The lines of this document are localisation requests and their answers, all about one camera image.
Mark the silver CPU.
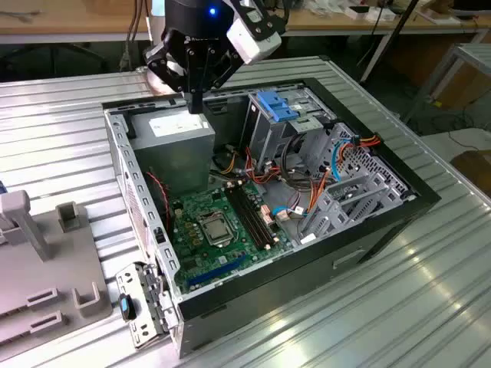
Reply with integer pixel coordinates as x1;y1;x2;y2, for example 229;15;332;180
203;220;229;242

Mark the orange wire bundle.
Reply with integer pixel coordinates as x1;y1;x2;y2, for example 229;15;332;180
245;147;287;186
302;168;333;222

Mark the wooden desk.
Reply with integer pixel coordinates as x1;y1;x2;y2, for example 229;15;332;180
0;0;154;45
282;0;491;43

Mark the orange red power wire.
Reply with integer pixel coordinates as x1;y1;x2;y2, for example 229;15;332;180
348;132;384;150

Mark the green motherboard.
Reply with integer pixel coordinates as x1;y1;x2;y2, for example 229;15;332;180
170;179;296;294

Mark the CPU socket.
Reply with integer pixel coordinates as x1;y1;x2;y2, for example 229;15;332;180
196;210;236;248

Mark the grey power supply unit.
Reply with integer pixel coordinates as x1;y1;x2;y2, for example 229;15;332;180
128;106;216;199

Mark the grey parts rack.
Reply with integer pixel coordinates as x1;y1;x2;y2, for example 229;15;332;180
0;189;114;348

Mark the black open PC case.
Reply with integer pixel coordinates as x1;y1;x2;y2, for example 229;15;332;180
101;76;442;360

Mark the grey optical drive cage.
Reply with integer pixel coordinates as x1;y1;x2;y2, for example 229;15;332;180
241;86;338;173

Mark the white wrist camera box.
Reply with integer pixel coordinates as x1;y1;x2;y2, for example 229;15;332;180
226;0;287;65

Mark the blue plastic drive latch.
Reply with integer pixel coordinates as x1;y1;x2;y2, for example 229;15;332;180
257;90;303;123

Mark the black device on desk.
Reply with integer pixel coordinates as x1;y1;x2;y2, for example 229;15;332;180
451;0;480;21

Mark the brown cardboard box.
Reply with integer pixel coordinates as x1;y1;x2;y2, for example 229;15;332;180
450;149;491;192
437;61;491;110

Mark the black RAM slot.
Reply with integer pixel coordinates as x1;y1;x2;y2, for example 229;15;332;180
239;182;280;244
234;183;275;246
229;185;272;248
225;186;268;251

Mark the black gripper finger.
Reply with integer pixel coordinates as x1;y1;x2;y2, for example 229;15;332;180
194;44;246;114
144;38;196;114

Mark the black blue bracket lever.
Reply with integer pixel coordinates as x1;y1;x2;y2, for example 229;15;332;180
118;294;137;321

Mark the black slanted pole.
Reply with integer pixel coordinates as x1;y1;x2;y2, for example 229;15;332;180
358;0;420;84

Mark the silver expansion slot bracket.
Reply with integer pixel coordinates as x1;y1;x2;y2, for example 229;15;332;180
115;261;181;350

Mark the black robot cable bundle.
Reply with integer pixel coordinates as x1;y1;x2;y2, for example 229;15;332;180
120;0;150;74

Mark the blue expansion slot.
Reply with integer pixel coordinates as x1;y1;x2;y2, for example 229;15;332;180
186;255;247;289

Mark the blue data wire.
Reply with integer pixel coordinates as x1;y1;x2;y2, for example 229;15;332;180
331;137;353;183

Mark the grey metal frame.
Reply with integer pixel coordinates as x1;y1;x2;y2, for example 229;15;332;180
404;41;491;123

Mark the black case fan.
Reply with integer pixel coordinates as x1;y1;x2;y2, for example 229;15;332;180
147;166;173;235

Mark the grey metal disk bay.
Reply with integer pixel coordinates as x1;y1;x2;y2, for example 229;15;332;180
297;122;419;246

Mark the white connector blue wire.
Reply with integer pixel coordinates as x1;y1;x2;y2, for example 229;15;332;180
272;206;305;222

